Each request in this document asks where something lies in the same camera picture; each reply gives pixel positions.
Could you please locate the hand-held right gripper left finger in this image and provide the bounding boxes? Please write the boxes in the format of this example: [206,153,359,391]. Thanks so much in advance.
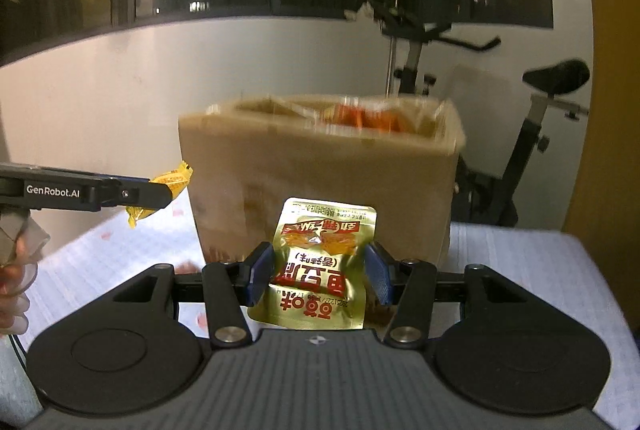
[112,242,275,348]

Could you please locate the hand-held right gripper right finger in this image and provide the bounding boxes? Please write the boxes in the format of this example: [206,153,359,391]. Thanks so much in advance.
[364,242,531,350]

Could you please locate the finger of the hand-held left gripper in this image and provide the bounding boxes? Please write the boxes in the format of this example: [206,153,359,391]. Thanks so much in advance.
[97,174,174,211]

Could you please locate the small yellow snack packet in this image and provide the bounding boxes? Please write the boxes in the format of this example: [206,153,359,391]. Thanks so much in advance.
[125,160,194,229]

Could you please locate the gold foil snack packet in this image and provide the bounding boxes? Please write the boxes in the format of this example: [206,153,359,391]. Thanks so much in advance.
[246,196,378,331]

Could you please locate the brown cardboard box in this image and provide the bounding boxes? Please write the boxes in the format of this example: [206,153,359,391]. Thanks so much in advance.
[177,94,466,272]

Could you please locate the orange chip bag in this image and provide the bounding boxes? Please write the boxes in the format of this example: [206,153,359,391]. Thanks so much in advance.
[325,97,422,134]

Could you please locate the clear plastic liner bag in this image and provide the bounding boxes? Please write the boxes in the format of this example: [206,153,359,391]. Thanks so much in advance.
[205,94,466,152]

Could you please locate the person's left hand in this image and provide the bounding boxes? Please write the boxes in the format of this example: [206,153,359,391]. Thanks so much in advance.
[0,210,51,336]

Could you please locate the blue checked tablecloth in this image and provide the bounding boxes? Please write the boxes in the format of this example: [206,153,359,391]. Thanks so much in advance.
[27,209,628,363]

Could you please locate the black exercise bike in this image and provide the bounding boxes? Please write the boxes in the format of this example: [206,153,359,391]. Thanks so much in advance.
[372,2,592,229]

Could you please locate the white crumpled cloth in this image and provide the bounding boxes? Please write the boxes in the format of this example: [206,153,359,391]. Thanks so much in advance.
[344,0,376,21]

